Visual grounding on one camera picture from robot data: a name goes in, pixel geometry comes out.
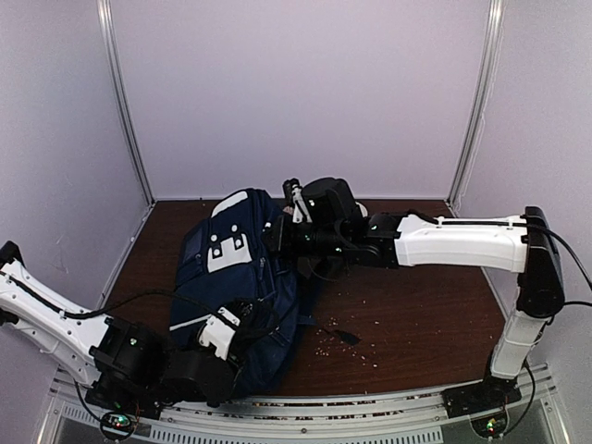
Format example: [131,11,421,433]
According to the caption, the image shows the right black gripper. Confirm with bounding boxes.
[259,217,346,260]

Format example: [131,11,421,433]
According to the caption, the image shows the navy blue backpack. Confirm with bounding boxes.
[169,188,323,400]

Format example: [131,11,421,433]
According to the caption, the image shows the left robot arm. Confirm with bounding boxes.
[1,240,240,411]

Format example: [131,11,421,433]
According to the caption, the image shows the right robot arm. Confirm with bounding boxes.
[263,177,569,417]

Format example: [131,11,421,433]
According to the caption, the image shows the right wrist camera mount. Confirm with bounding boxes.
[282,179,312,224]

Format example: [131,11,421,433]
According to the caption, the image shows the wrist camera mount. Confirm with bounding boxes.
[194,300,254,362]
[282,179,312,224]

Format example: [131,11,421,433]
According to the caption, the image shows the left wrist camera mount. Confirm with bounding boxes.
[194,300,254,362]

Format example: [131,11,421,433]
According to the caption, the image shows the right aluminium frame post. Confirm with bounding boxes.
[447,0,507,213]

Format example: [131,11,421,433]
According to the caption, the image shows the aluminium frame post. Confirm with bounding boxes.
[97,0,154,206]
[447,0,507,213]

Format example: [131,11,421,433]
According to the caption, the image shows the front aluminium rail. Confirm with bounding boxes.
[33,365,574,443]

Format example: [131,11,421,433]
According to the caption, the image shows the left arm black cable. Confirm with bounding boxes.
[0,272,241,320]

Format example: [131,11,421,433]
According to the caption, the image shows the left aluminium frame post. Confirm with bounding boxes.
[97,0,154,206]

